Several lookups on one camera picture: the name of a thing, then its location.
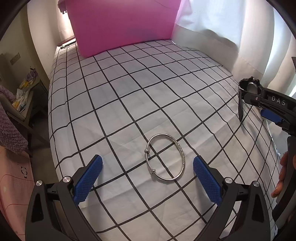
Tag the white curtain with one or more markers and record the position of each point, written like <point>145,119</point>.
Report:
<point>249,38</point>

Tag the pink cardboard box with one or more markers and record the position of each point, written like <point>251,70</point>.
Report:
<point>17,183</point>

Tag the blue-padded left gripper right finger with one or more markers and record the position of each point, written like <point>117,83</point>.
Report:
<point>252,219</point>

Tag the wooden side table with clutter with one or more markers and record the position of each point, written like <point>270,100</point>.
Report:
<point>31,96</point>

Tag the purple knitted blanket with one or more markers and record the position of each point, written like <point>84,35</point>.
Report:
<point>11,138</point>

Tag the silver bangle with beads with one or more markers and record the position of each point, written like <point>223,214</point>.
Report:
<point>165,158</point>

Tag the black wrist watch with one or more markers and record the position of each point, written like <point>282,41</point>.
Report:
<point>248,90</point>

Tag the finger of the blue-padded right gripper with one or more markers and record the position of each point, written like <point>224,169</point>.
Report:
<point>274,101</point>
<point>276,118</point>

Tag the pink plastic tub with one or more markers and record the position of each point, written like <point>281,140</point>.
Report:
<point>103,25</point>

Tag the person's right hand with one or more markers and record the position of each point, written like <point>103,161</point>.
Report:
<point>279,186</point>

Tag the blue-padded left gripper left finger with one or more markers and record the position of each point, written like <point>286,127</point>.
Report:
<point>53,212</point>

